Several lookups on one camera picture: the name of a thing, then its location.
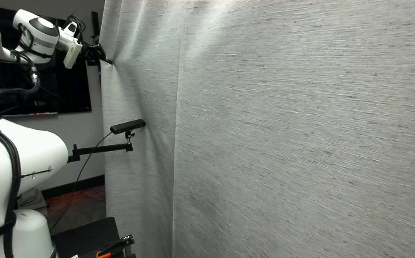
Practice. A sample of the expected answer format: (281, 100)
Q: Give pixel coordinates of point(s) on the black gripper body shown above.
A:
(93, 52)

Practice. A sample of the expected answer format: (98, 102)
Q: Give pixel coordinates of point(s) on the black camera support arm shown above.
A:
(101, 149)

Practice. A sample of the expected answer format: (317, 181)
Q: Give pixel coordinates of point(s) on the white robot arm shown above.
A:
(21, 166)

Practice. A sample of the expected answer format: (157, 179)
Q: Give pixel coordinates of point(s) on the grey woven curtain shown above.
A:
(288, 143)

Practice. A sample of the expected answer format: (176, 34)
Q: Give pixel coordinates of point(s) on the black wall monitor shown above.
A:
(64, 86)

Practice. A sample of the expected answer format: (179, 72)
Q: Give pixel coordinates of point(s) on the black stereo camera bar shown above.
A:
(129, 126)

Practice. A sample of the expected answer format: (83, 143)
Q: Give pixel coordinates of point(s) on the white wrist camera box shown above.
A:
(73, 50)

